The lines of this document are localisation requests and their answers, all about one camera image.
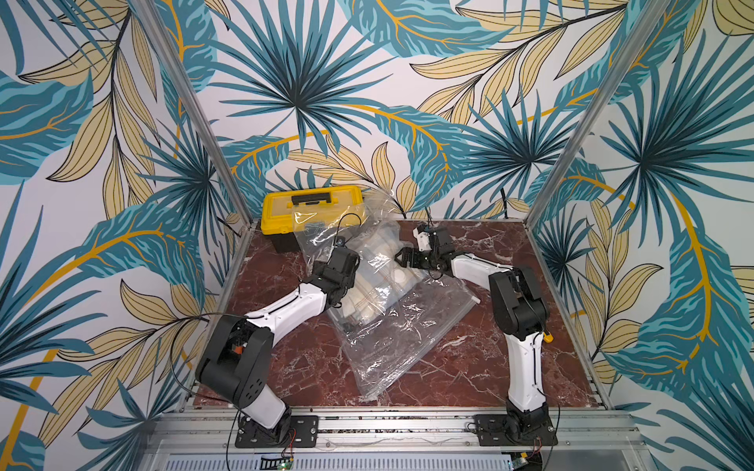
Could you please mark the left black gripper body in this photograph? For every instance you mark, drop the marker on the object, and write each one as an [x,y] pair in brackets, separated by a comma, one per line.
[319,268]

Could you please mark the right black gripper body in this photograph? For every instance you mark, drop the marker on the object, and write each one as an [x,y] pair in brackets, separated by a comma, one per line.
[413,256]

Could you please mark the aluminium front rail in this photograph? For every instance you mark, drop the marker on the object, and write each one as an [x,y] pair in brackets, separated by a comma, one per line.
[396,438]

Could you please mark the beige plaid blanket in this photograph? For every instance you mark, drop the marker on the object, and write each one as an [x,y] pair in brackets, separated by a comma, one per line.
[380,282]

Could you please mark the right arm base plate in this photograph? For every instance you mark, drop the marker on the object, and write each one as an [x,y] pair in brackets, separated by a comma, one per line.
[504,430]

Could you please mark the clear plastic vacuum bag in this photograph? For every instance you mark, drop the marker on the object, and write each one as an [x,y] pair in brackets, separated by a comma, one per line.
[392,316]

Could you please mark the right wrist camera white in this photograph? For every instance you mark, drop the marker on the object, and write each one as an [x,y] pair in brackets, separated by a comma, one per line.
[422,238]

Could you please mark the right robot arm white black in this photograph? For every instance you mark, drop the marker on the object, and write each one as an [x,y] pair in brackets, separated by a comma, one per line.
[519,311]

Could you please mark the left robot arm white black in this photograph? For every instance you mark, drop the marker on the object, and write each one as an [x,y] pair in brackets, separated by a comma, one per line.
[236,360]

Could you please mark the yellow black toolbox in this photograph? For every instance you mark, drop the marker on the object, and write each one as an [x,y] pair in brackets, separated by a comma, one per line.
[286,215]

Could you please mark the right aluminium frame post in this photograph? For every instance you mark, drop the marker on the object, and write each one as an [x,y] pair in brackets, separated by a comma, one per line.
[634,43]

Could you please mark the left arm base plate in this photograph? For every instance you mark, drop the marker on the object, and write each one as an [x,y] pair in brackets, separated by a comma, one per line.
[298,431]

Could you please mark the aluminium frame post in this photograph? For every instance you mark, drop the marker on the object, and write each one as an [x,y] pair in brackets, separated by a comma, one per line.
[161,41]
[634,43]

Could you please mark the left aluminium frame post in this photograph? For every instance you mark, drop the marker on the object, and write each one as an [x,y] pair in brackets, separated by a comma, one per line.
[161,41]

